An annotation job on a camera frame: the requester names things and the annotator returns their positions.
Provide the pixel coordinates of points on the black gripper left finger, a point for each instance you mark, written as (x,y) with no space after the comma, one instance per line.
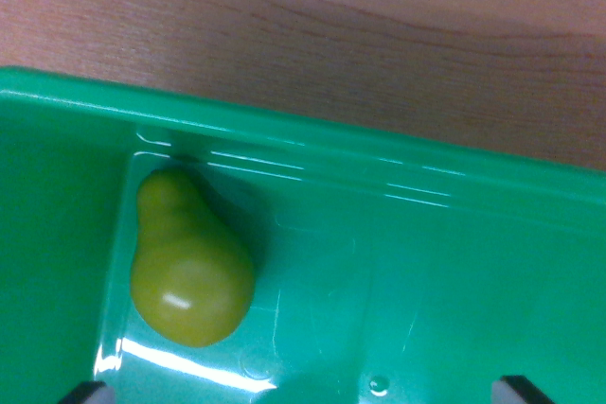
(87,394)

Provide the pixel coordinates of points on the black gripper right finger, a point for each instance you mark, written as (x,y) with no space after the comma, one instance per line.
(518,392)

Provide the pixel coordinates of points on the green pear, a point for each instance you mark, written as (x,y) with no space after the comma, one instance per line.
(189,267)

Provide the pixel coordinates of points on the green plastic bin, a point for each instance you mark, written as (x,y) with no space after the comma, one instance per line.
(402,290)

